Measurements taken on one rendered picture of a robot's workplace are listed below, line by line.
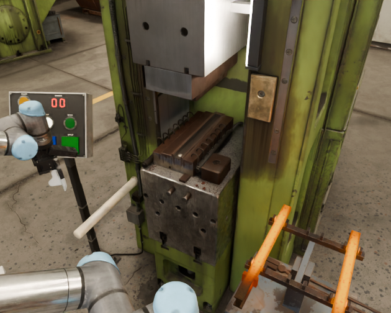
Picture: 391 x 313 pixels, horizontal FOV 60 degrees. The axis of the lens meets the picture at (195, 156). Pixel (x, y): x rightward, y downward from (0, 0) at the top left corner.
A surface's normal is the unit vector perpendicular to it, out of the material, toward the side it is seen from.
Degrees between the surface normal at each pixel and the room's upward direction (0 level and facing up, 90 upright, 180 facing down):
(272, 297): 0
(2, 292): 36
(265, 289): 0
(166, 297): 0
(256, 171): 90
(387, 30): 90
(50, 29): 90
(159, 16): 90
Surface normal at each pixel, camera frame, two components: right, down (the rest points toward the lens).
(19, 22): 0.75, 0.37
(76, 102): -0.06, 0.10
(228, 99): -0.47, 0.52
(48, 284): 0.55, -0.54
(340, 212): 0.00, -0.81
